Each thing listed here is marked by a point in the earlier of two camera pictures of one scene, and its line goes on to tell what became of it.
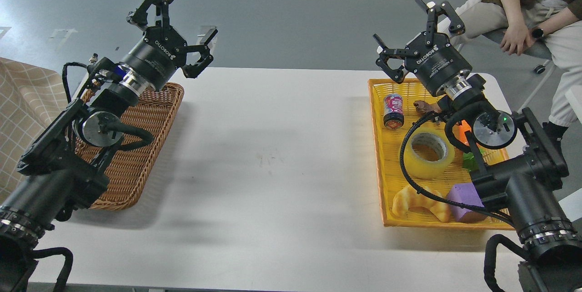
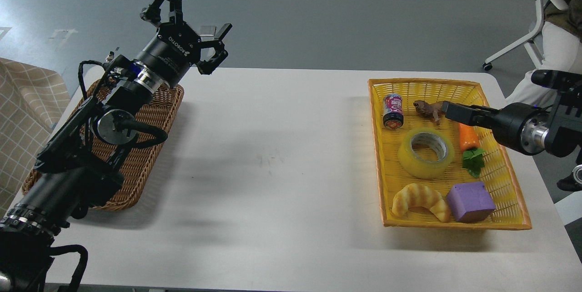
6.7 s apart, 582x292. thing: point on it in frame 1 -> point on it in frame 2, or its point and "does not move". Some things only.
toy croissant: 408,198 does not move
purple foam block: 466,193 does not move
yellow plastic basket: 423,180 does not move
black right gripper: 430,56 -> 507,123
